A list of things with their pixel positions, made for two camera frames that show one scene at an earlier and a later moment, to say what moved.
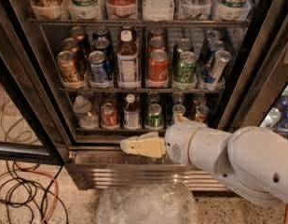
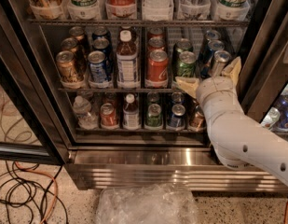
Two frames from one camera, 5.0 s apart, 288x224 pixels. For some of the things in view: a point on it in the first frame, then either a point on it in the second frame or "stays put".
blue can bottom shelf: x=177 y=109 stays put
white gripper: x=178 y=142 to x=213 y=87
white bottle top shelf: x=157 y=3 stays put
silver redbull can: x=217 y=68 stays put
